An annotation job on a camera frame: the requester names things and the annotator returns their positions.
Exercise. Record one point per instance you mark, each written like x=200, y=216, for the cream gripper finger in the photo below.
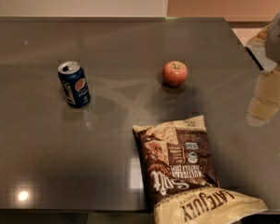
x=266, y=101
x=262, y=34

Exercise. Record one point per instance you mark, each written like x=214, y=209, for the brown multigrain chip bag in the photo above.
x=181, y=177

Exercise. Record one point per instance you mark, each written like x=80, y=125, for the red apple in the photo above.
x=174, y=73

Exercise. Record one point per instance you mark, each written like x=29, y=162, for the blue pepsi can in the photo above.
x=74, y=84

